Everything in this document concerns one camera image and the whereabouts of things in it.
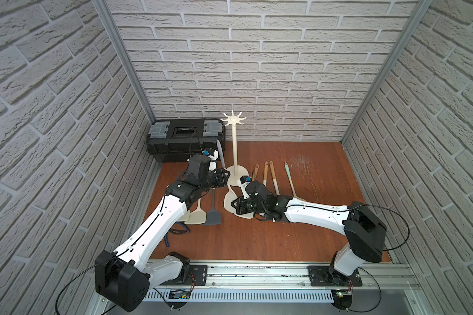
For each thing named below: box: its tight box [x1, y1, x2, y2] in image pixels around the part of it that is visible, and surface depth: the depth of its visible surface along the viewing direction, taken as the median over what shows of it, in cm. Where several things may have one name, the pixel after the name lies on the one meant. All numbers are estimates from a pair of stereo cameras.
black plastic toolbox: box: [146, 118, 226, 163], surface depth 102 cm
